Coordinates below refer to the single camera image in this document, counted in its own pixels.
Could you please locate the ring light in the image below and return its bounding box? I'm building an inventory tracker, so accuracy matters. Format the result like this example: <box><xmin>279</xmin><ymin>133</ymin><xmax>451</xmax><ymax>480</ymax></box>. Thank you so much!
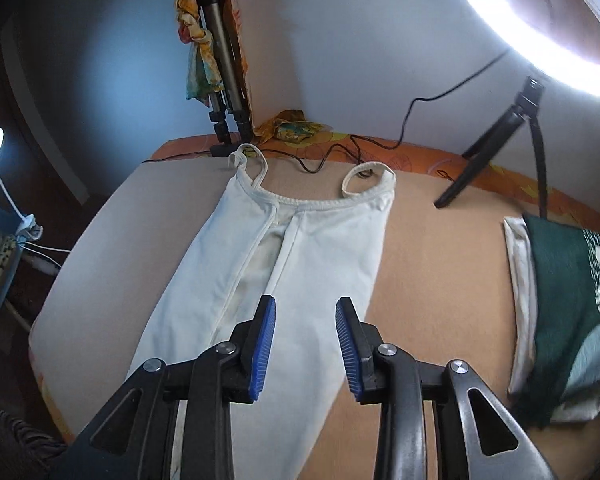
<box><xmin>437</xmin><ymin>0</ymin><xmax>600</xmax><ymax>102</ymax></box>

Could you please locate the black cable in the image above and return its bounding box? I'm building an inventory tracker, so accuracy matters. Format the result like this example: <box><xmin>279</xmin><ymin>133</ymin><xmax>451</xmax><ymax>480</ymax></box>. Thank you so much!
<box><xmin>141</xmin><ymin>50</ymin><xmax>511</xmax><ymax>175</ymax></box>

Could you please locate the folded grey tripod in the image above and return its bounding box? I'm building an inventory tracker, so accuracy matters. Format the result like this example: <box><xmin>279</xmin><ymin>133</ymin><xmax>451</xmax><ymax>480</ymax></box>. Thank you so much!
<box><xmin>196</xmin><ymin>0</ymin><xmax>256</xmax><ymax>158</ymax></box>

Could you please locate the green patterned folded cloth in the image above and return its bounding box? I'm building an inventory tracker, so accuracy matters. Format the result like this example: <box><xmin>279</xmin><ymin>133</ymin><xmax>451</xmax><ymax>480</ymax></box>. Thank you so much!
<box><xmin>521</xmin><ymin>212</ymin><xmax>600</xmax><ymax>428</ymax></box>

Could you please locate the small black tripod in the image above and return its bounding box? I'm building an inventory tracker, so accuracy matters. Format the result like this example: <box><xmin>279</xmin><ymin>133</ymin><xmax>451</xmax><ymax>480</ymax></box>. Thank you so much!
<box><xmin>433</xmin><ymin>76</ymin><xmax>551</xmax><ymax>221</ymax></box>

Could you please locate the small white desk lamp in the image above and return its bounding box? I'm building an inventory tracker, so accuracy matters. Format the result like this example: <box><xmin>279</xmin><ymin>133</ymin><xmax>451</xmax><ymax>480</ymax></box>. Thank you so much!
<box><xmin>0</xmin><ymin>165</ymin><xmax>72</xmax><ymax>277</ymax></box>

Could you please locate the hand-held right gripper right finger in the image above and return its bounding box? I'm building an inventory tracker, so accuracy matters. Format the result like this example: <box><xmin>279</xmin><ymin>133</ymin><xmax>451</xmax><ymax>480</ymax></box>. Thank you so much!
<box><xmin>335</xmin><ymin>297</ymin><xmax>561</xmax><ymax>480</ymax></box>

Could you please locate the white camisole top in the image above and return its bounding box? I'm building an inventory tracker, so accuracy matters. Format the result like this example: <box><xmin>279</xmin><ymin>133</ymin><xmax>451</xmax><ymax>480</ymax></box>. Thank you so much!
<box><xmin>126</xmin><ymin>143</ymin><xmax>397</xmax><ymax>480</ymax></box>

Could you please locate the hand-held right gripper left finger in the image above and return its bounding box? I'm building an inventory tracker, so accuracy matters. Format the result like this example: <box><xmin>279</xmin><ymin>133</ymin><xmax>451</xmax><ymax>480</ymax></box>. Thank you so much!
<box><xmin>56</xmin><ymin>294</ymin><xmax>277</xmax><ymax>480</ymax></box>

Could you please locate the white folded cloth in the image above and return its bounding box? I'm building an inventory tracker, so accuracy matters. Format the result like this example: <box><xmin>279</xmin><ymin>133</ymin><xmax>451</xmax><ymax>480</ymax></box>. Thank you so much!
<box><xmin>503</xmin><ymin>216</ymin><xmax>600</xmax><ymax>423</ymax></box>

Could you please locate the colourful patterned scarf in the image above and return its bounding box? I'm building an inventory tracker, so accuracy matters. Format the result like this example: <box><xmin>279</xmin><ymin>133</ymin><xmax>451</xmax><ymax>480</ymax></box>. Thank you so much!
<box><xmin>176</xmin><ymin>0</ymin><xmax>246</xmax><ymax>108</ymax></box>

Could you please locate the yellow patterned crumpled cloth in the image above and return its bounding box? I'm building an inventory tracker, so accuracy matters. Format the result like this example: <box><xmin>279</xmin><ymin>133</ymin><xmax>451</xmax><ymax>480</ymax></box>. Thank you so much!
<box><xmin>254</xmin><ymin>109</ymin><xmax>327</xmax><ymax>147</ymax></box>

